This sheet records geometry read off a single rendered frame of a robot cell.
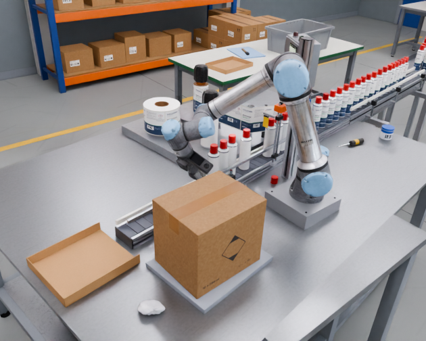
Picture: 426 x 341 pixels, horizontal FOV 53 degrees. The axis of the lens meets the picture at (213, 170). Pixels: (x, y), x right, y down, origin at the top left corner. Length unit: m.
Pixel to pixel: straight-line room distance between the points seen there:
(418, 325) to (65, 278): 1.95
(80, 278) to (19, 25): 4.80
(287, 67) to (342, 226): 0.74
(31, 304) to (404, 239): 1.77
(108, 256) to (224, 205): 0.50
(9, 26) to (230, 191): 4.90
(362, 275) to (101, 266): 0.94
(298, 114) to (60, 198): 1.09
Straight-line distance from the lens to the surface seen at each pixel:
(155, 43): 6.13
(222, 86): 3.48
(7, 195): 2.11
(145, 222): 1.72
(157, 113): 2.30
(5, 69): 6.15
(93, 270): 1.62
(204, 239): 1.31
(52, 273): 1.65
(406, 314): 2.82
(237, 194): 1.46
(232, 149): 1.93
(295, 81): 1.49
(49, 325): 2.32
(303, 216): 1.79
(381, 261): 1.77
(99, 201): 1.96
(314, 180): 1.65
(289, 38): 1.99
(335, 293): 1.59
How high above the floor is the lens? 1.94
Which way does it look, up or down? 31 degrees down
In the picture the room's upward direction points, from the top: 2 degrees clockwise
